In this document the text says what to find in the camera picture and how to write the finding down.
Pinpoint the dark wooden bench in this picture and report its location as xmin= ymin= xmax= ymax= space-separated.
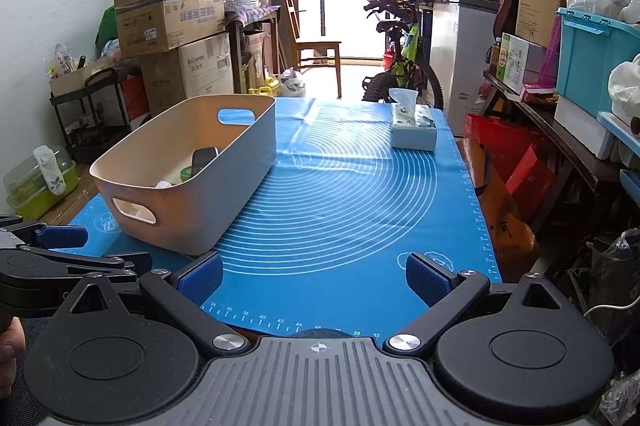
xmin=482 ymin=70 xmax=626 ymax=257

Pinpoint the black power bank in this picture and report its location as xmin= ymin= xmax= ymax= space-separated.
xmin=191 ymin=147 xmax=220 ymax=174

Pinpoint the black plastic crate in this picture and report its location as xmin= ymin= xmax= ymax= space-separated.
xmin=565 ymin=266 xmax=621 ymax=342

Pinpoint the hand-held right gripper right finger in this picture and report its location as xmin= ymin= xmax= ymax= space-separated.
xmin=384 ymin=252 xmax=586 ymax=353

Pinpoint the dark plastic bag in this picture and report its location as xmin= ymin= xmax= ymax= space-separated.
xmin=587 ymin=228 xmax=640 ymax=322

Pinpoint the white plastic bag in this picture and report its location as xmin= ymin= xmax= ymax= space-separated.
xmin=277 ymin=67 xmax=307 ymax=99

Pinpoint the beige plastic basket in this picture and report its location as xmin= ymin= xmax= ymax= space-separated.
xmin=89 ymin=94 xmax=277 ymax=257

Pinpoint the red paper bag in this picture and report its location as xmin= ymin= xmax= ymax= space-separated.
xmin=505 ymin=143 xmax=558 ymax=221

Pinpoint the orange paper bag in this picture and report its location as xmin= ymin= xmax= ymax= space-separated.
xmin=457 ymin=137 xmax=541 ymax=267

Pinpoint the wooden chair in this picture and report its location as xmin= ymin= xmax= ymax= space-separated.
xmin=281 ymin=0 xmax=343 ymax=99

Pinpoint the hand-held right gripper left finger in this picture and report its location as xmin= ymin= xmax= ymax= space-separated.
xmin=47 ymin=252 xmax=251 ymax=353

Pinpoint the black green bicycle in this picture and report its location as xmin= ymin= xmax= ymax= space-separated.
xmin=352 ymin=0 xmax=445 ymax=111

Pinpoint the blue silicone mat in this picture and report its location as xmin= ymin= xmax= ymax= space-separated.
xmin=52 ymin=97 xmax=503 ymax=339

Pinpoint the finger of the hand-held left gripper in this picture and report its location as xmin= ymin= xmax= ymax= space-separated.
xmin=47 ymin=251 xmax=153 ymax=287
xmin=0 ymin=215 xmax=89 ymax=253

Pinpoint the white cardboard box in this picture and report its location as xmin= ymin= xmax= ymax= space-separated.
xmin=177 ymin=32 xmax=236 ymax=99

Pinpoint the red gift bag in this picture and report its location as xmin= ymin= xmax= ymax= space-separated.
xmin=462 ymin=113 xmax=538 ymax=167

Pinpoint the white chest freezer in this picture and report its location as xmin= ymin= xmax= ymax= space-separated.
xmin=430 ymin=0 xmax=501 ymax=137

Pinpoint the crumpled clear plastic bag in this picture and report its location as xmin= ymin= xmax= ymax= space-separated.
xmin=597 ymin=371 xmax=640 ymax=426

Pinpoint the open brown cardboard box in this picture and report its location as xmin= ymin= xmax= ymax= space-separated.
xmin=111 ymin=0 xmax=227 ymax=59

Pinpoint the pink plastic rack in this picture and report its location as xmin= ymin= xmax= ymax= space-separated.
xmin=522 ymin=13 xmax=563 ymax=94

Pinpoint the person's left hand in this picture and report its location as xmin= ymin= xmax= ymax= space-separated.
xmin=0 ymin=318 xmax=26 ymax=394

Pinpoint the white foam box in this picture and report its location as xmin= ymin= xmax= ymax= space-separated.
xmin=553 ymin=94 xmax=621 ymax=161

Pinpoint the white cable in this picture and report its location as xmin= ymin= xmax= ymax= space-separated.
xmin=582 ymin=302 xmax=636 ymax=319

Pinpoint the green container clear lid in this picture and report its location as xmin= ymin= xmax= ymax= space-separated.
xmin=2 ymin=145 xmax=81 ymax=221

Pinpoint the teal storage bin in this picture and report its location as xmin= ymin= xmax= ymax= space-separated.
xmin=556 ymin=7 xmax=640 ymax=119

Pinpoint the black utility cart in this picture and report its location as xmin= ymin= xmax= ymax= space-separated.
xmin=50 ymin=66 xmax=131 ymax=164

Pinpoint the light blue tray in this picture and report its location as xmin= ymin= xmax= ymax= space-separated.
xmin=597 ymin=111 xmax=640 ymax=157

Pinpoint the wooden side table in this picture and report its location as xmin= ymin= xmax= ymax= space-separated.
xmin=224 ymin=3 xmax=282 ymax=94

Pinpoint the tissue box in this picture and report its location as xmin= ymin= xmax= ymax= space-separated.
xmin=388 ymin=87 xmax=438 ymax=153

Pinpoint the yellow plastic jug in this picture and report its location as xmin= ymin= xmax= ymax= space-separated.
xmin=248 ymin=76 xmax=278 ymax=97

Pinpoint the plain brown cardboard box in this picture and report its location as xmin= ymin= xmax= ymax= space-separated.
xmin=140 ymin=50 xmax=183 ymax=117

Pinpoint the small brown cardboard box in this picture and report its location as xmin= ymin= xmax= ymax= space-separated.
xmin=48 ymin=56 xmax=113 ymax=97

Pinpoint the green white carton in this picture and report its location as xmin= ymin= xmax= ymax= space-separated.
xmin=499 ymin=32 xmax=531 ymax=89

